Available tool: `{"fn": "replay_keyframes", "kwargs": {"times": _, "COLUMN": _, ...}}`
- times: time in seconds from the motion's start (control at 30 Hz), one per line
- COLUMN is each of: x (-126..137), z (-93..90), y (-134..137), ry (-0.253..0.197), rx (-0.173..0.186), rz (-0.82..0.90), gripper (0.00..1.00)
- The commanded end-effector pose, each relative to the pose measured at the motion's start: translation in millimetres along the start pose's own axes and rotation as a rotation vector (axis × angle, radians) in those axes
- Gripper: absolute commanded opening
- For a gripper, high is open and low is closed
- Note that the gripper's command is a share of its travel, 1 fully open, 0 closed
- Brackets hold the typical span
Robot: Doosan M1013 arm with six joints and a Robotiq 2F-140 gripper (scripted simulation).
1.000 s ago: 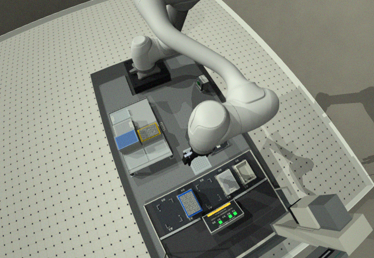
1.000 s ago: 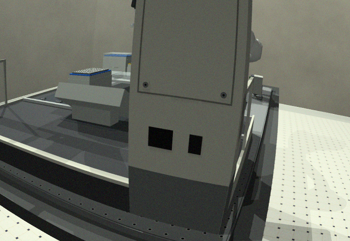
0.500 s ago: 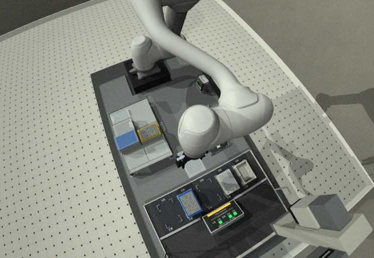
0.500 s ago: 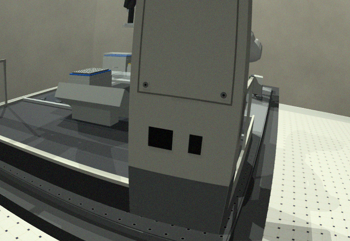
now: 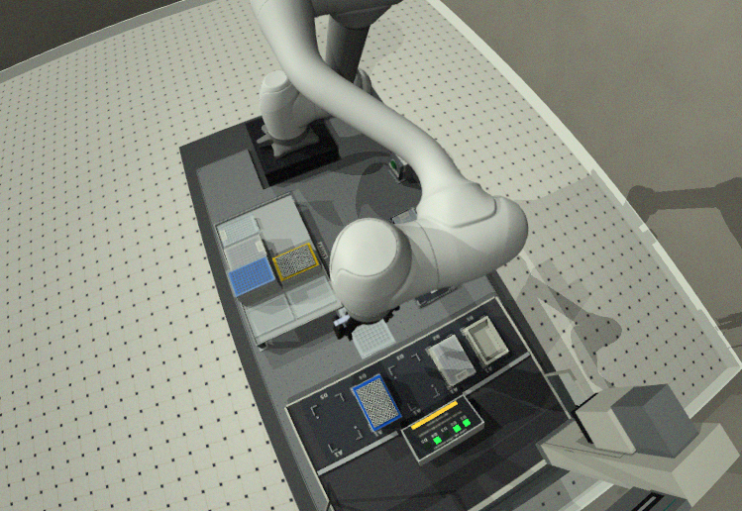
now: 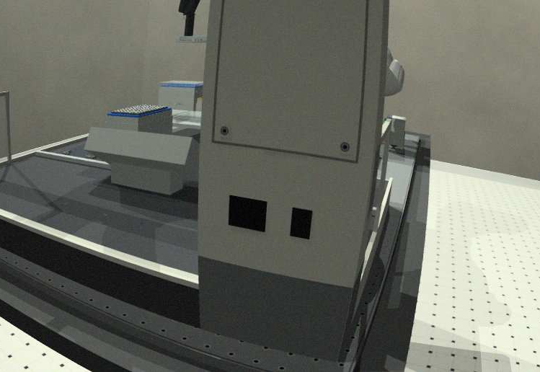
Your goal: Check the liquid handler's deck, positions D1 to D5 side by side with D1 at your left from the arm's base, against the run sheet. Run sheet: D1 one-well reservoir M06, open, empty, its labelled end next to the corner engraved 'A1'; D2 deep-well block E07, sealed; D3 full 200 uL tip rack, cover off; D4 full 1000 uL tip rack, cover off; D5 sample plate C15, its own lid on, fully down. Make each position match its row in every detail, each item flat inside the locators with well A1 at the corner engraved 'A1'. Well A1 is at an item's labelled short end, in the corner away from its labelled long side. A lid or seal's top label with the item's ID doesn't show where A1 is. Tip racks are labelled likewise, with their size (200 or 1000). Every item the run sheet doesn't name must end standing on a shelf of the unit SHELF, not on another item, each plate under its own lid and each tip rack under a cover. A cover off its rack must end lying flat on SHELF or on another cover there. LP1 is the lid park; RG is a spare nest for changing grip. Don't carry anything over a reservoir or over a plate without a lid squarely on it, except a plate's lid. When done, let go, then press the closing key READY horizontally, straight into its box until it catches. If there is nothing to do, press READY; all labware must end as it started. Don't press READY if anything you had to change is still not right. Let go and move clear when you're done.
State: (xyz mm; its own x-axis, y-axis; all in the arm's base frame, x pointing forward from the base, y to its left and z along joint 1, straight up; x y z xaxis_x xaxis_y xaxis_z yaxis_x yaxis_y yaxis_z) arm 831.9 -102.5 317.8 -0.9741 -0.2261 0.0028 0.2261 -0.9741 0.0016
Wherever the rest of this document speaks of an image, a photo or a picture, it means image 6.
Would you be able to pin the white ready key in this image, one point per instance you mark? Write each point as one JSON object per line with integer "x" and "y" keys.
{"x": 397, "y": 133}

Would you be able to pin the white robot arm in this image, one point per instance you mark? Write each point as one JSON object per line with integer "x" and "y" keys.
{"x": 394, "y": 76}

